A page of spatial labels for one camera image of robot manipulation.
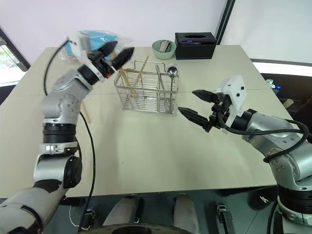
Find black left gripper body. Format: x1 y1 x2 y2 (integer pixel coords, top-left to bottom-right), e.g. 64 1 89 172
87 50 117 78

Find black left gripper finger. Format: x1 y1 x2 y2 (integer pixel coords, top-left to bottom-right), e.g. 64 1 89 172
113 46 136 71
98 40 118 57

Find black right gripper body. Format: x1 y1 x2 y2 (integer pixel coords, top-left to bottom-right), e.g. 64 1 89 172
208 93 232 133

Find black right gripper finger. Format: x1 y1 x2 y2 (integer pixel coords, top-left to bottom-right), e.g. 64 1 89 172
192 89 219 103
177 106 212 134

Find metal spoon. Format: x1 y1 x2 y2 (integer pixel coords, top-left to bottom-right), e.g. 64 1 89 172
167 66 180 98

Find clear bag with blue contents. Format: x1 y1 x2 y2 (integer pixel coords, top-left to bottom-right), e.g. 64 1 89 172
59 29 135 64

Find wooden chopstick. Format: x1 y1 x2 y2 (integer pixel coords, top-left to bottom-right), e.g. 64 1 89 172
81 101 93 125
131 56 150 99
122 69 135 108

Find pale green bowl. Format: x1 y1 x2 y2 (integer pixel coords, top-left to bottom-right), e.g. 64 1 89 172
151 39 177 60

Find grey packet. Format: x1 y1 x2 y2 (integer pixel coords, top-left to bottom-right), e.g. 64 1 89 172
159 40 173 53

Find black tissue box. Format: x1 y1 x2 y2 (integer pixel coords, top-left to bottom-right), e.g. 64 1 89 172
174 31 217 60

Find dark side counter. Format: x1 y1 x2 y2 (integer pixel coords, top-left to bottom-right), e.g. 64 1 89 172
250 58 312 120

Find grey rounded robot leg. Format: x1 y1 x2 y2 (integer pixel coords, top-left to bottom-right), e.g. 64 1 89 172
101 194 145 228
171 192 198 230

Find black rounded foot white mark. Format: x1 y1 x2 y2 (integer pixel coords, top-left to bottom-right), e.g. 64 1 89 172
248 188 279 212

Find black round robot waist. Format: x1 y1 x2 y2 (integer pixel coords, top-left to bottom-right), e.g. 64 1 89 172
84 222 197 234

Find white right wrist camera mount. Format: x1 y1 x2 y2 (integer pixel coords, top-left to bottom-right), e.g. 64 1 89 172
215 76 248 135

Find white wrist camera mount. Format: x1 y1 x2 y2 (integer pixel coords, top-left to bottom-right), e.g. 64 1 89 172
215 76 248 135
67 31 117 84

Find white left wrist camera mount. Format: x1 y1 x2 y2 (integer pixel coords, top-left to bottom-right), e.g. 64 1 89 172
67 31 117 84

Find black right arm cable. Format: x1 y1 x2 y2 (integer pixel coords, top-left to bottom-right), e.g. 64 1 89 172
217 111 312 163

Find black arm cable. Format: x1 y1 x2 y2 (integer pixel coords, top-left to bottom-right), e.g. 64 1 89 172
217 111 312 163
43 39 97 234

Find silver wire basket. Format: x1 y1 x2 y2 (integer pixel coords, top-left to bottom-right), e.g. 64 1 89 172
114 60 180 118

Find black vertical frame post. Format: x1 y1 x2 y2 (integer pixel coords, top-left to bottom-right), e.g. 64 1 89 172
215 0 236 46

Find dark window frame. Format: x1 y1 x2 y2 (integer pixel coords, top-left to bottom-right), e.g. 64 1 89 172
0 25 31 73

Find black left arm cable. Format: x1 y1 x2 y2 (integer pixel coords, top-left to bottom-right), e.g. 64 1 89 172
43 39 97 234

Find black metal bracket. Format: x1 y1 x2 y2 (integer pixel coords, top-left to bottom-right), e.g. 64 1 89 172
215 203 236 234
83 208 96 230

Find thin white cable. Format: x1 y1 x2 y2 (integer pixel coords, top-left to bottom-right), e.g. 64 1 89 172
69 206 79 228

